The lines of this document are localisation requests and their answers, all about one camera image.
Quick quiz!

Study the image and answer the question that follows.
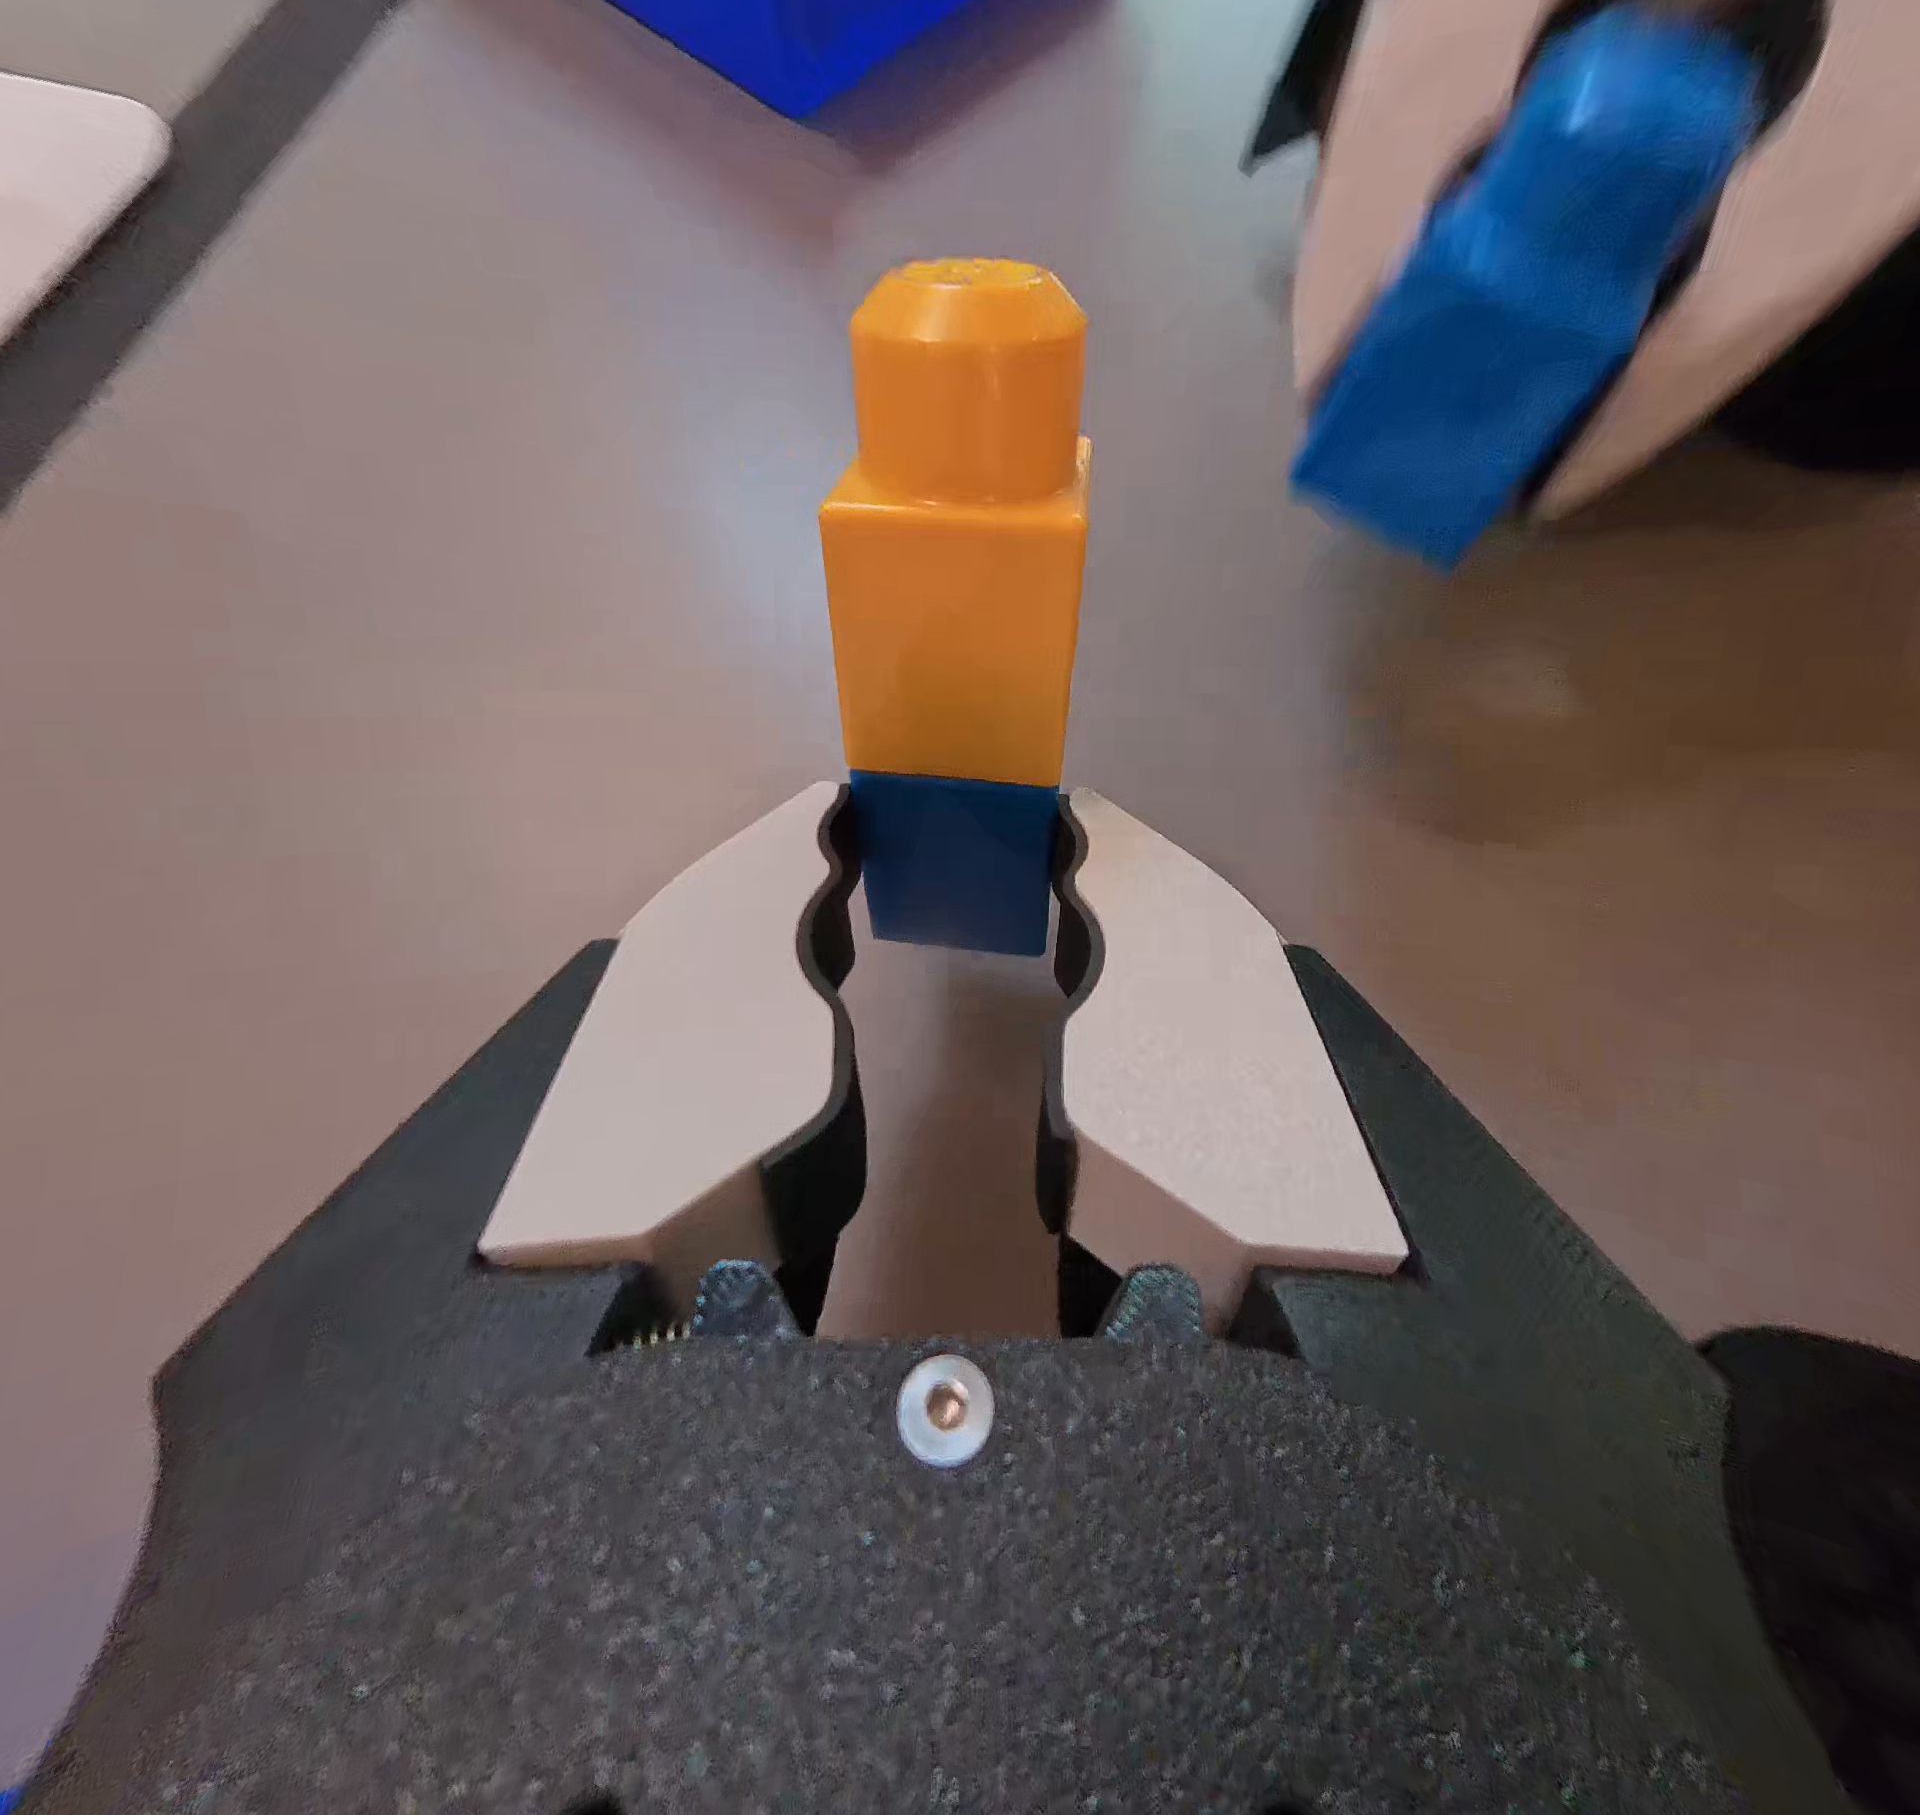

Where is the orange mega block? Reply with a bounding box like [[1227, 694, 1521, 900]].
[[817, 259, 1094, 778]]

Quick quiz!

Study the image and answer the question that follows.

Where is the blue mega block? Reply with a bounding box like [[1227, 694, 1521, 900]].
[[1291, 2, 1766, 575], [844, 769, 1054, 961]]

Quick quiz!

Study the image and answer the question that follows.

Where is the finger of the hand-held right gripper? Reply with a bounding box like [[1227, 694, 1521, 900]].
[[1291, 0, 1652, 404], [1526, 0, 1920, 524]]

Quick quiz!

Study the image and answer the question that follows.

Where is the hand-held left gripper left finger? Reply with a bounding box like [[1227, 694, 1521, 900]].
[[469, 778, 872, 1299]]

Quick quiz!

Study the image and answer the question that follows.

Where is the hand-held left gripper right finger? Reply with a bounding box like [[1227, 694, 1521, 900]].
[[1034, 785, 1416, 1299]]

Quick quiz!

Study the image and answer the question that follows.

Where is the white desk stand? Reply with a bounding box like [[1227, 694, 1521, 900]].
[[0, 68, 177, 349]]

